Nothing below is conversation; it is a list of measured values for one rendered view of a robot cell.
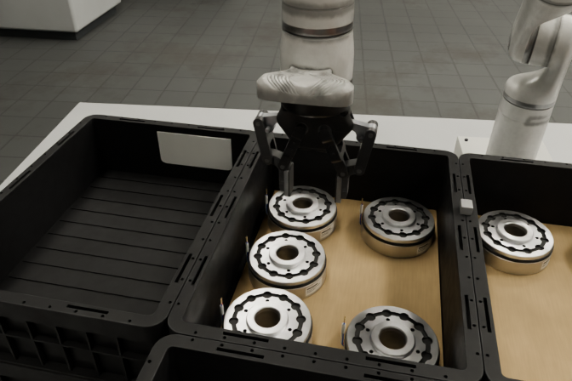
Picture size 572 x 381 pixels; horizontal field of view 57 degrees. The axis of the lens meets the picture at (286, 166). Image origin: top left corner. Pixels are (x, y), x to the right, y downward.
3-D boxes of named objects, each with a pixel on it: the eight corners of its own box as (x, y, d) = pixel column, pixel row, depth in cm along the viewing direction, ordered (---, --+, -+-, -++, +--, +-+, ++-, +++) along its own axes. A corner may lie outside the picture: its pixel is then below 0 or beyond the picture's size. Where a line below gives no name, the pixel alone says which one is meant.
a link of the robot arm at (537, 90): (586, 8, 90) (555, 97, 101) (528, 1, 93) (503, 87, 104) (586, 28, 83) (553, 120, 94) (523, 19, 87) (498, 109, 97)
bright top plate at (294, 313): (238, 285, 66) (238, 281, 65) (318, 298, 64) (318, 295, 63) (210, 350, 57) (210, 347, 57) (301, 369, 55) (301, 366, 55)
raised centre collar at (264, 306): (252, 301, 63) (252, 297, 62) (293, 308, 62) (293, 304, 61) (240, 333, 59) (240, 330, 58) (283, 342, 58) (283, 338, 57)
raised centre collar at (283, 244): (273, 241, 72) (272, 237, 71) (308, 246, 71) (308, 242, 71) (264, 265, 68) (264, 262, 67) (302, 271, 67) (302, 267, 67)
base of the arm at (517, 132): (480, 155, 113) (500, 83, 102) (526, 160, 111) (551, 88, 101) (483, 180, 105) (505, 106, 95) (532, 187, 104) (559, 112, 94)
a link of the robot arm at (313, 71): (254, 101, 49) (251, 37, 46) (282, 58, 59) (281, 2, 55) (351, 110, 48) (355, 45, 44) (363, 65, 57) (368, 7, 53)
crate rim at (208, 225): (91, 125, 90) (88, 112, 88) (262, 144, 85) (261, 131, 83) (-96, 298, 57) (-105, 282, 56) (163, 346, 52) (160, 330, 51)
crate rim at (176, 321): (262, 144, 85) (261, 131, 83) (454, 164, 79) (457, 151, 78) (163, 346, 52) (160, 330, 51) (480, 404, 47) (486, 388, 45)
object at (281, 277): (260, 229, 75) (259, 225, 74) (329, 238, 73) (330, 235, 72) (239, 279, 66) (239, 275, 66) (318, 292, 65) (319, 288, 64)
